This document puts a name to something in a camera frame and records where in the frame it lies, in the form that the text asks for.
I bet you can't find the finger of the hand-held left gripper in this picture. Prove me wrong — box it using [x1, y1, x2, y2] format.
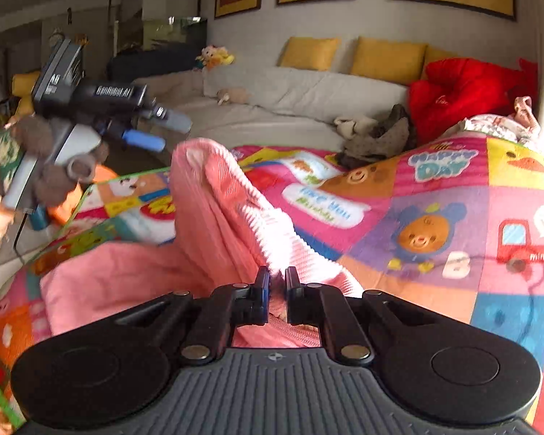
[121, 129, 166, 153]
[151, 105, 193, 135]

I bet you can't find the white floral cloth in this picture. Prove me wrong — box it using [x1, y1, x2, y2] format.
[458, 115, 540, 146]

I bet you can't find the glass aquarium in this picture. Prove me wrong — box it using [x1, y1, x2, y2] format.
[143, 17, 208, 50]

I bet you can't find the yellow plush toy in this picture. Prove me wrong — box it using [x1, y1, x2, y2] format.
[196, 45, 235, 71]

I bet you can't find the orange cloth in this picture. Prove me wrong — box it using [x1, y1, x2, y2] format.
[48, 163, 119, 225]

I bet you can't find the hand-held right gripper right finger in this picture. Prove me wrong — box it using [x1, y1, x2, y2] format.
[285, 266, 429, 367]

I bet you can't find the person's left hand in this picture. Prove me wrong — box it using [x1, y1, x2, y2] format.
[0, 115, 110, 207]

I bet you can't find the pink ribbed garment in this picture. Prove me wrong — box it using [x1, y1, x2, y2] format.
[40, 138, 366, 349]

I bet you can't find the red plush cushion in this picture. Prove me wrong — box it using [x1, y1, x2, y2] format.
[408, 57, 539, 146]

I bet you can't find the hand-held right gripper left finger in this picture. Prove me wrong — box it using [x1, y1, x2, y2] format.
[113, 266, 271, 367]

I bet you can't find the pink cloth item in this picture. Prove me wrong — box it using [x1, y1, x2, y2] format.
[513, 96, 539, 133]

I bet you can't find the light grey sofa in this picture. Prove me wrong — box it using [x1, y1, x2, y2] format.
[131, 66, 413, 151]

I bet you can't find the beige plush toy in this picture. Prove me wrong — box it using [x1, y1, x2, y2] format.
[216, 87, 251, 106]

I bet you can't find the white plush toy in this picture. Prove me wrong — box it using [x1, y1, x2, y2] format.
[334, 115, 379, 139]

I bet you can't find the yellow cushion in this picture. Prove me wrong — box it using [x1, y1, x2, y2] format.
[279, 36, 342, 71]
[421, 45, 459, 80]
[350, 36, 429, 86]

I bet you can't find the colourful printed play mat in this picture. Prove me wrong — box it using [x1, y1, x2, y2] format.
[0, 131, 544, 435]

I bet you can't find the brown cloth pile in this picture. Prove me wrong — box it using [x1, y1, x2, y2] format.
[335, 104, 418, 170]

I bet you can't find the beige sofa throw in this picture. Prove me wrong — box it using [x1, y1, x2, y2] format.
[131, 70, 206, 103]

